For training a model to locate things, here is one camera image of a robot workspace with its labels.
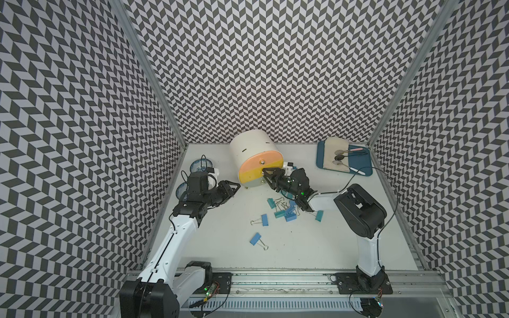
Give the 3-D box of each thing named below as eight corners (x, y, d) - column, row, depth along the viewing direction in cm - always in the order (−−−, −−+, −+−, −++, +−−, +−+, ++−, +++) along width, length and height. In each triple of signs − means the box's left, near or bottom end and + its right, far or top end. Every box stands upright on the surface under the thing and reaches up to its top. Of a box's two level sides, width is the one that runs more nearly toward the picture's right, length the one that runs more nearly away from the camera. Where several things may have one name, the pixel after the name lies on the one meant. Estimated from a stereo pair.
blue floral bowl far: (192, 175, 107) (189, 169, 102) (191, 168, 110) (188, 161, 106) (213, 169, 110) (211, 163, 105) (211, 162, 113) (209, 155, 108)
